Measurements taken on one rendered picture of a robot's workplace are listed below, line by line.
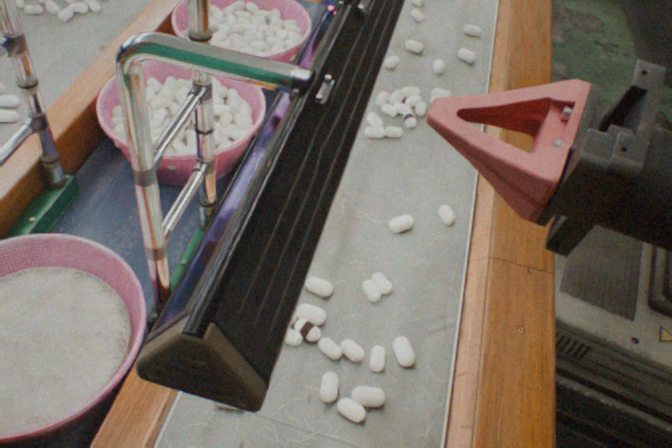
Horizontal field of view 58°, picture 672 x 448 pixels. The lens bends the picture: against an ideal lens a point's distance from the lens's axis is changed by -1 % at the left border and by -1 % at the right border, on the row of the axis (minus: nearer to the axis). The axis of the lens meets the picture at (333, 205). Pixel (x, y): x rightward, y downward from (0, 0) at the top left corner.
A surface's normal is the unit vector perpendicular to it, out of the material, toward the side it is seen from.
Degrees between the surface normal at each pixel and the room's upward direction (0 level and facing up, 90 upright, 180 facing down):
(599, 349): 90
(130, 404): 0
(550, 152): 28
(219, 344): 58
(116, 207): 0
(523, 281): 0
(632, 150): 19
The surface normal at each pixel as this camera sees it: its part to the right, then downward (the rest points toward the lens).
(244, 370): 0.88, -0.15
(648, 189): -0.26, 0.16
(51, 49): 0.11, -0.68
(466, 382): -0.60, -0.66
